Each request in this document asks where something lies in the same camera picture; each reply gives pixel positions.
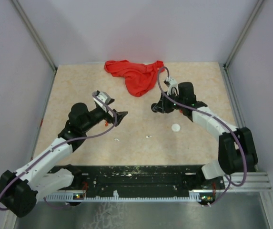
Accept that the black earbud charging case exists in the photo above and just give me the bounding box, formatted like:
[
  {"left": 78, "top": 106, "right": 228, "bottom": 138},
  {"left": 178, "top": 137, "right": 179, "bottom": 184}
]
[{"left": 152, "top": 106, "right": 158, "bottom": 113}]

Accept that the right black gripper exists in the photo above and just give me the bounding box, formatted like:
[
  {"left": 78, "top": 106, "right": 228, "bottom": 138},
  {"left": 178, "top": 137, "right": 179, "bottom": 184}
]
[{"left": 153, "top": 90, "right": 184, "bottom": 114}]

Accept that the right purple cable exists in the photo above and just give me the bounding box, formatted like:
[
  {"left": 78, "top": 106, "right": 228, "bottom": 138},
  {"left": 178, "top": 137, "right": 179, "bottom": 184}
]
[{"left": 157, "top": 66, "right": 248, "bottom": 207}]

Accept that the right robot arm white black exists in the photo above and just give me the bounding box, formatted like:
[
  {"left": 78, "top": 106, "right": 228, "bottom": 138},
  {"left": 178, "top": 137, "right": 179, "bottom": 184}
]
[{"left": 151, "top": 79, "right": 258, "bottom": 189}]

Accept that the white earbud charging case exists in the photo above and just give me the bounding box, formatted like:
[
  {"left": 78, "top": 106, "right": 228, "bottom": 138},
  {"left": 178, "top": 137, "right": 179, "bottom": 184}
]
[{"left": 171, "top": 124, "right": 181, "bottom": 132}]

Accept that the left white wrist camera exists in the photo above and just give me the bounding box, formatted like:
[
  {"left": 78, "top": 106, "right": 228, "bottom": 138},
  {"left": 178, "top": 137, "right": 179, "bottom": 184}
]
[{"left": 92, "top": 91, "right": 111, "bottom": 113}]

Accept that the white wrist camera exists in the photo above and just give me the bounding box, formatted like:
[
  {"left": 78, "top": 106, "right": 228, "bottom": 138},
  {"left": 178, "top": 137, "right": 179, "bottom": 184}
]
[
  {"left": 92, "top": 91, "right": 111, "bottom": 113},
  {"left": 163, "top": 76, "right": 179, "bottom": 95}
]

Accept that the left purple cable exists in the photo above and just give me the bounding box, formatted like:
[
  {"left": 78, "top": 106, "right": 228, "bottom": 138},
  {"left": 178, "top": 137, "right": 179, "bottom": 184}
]
[{"left": 0, "top": 92, "right": 118, "bottom": 211}]

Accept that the purple cable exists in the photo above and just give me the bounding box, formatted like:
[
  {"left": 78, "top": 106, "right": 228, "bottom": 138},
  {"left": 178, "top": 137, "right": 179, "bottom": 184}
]
[
  {"left": 157, "top": 66, "right": 248, "bottom": 207},
  {"left": 0, "top": 92, "right": 118, "bottom": 211}
]

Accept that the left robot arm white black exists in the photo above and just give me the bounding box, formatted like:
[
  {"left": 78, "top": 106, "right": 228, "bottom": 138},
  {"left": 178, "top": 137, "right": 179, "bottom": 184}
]
[{"left": 0, "top": 95, "right": 128, "bottom": 218}]

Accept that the red crumpled cloth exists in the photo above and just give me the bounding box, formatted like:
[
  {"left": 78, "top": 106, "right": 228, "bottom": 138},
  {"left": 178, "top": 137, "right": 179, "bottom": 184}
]
[{"left": 104, "top": 60, "right": 164, "bottom": 97}]

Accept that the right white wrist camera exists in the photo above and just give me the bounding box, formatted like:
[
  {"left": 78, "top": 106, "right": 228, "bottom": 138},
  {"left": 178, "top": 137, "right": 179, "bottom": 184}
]
[{"left": 163, "top": 76, "right": 179, "bottom": 95}]

